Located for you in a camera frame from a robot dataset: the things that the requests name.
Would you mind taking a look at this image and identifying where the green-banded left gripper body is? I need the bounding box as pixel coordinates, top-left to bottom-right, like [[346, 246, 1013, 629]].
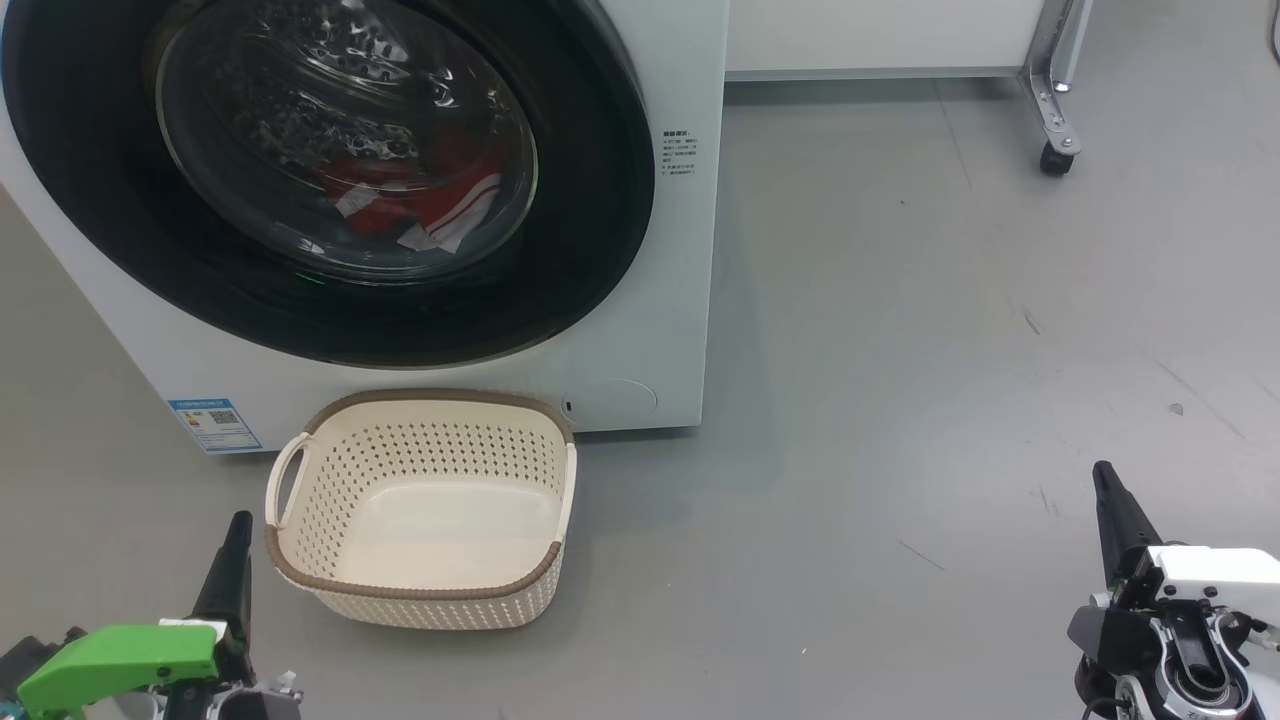
[[18, 620, 253, 717]]

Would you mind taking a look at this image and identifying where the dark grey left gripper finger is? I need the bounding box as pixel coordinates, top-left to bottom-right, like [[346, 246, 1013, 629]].
[[190, 512, 254, 641]]

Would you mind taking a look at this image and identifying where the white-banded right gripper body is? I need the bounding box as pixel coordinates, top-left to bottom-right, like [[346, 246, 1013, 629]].
[[1068, 545, 1280, 663]]

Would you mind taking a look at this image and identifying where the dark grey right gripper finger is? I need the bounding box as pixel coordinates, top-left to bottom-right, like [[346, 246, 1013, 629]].
[[1092, 460, 1163, 593]]

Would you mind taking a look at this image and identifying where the black round glass washer door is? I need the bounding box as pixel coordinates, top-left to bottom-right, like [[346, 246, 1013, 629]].
[[0, 0, 656, 369]]

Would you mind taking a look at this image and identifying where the red white jersey garment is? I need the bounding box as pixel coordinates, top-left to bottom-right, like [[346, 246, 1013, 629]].
[[400, 140, 504, 253], [312, 155, 441, 238]]

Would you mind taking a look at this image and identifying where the cream perforated laundry basket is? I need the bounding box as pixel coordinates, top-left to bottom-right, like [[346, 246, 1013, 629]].
[[265, 388, 578, 631]]

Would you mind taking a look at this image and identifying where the stainless steel washing machine drum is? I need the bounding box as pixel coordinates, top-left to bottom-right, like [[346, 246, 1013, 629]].
[[155, 0, 539, 283]]

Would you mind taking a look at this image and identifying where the white front-load washing machine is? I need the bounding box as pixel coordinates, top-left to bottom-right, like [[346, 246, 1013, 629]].
[[0, 0, 731, 456]]

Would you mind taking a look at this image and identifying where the blue energy label sticker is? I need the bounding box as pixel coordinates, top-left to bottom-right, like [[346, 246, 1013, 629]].
[[167, 398, 263, 454]]

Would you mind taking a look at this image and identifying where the metal partition leg with caster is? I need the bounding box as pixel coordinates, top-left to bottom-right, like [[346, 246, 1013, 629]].
[[1018, 0, 1096, 179]]

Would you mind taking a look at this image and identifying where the white partition panel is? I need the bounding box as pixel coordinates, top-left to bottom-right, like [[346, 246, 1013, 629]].
[[725, 0, 1046, 81]]

